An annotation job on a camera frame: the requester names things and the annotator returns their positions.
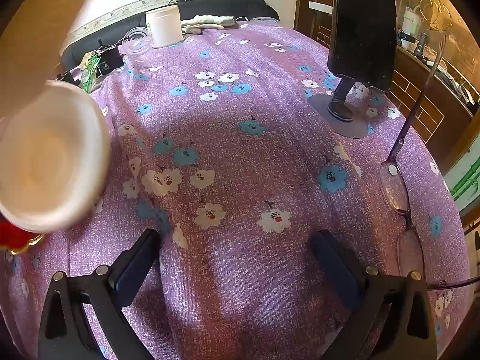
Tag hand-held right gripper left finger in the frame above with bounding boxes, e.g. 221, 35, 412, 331
37, 228, 163, 360

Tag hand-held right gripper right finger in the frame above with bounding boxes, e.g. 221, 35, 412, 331
311, 229, 437, 360

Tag red plate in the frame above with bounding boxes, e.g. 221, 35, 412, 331
0, 215, 46, 259

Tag white foam bowl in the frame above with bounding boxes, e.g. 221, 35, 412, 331
0, 80, 112, 233

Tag purple floral tablecloth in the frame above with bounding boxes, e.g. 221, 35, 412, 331
0, 20, 473, 360

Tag black tablet stand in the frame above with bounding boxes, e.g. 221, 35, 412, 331
307, 73, 370, 139

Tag green snack packet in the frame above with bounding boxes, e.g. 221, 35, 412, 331
79, 52, 101, 92

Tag black power adapter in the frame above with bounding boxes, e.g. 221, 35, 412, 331
97, 44, 123, 78

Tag clear glass bowl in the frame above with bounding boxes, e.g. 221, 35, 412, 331
123, 28, 151, 59

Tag white plastic jar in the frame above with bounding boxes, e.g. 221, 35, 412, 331
145, 5, 184, 49

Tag white cloth gloves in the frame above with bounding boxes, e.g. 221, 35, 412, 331
181, 14, 238, 34

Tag black leather sofa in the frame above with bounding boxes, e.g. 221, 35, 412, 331
62, 0, 280, 70

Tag purple frame eyeglasses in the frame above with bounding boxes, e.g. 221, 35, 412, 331
379, 32, 480, 291

